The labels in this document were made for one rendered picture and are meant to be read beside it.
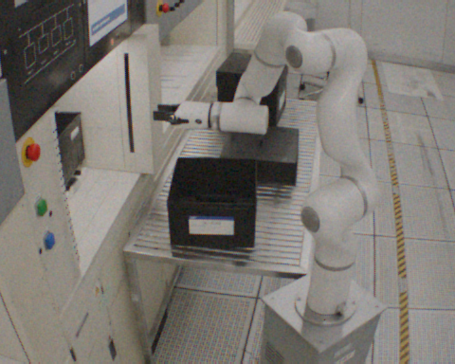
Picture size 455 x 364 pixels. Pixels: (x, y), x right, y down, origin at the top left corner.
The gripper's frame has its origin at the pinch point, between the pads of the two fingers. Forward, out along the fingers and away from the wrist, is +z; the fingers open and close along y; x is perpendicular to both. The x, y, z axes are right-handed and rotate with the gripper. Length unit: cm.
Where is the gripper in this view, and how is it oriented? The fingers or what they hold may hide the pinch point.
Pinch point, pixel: (161, 112)
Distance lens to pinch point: 167.3
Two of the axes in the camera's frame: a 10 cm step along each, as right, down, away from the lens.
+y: 1.8, -5.3, 8.3
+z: -9.8, -1.0, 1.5
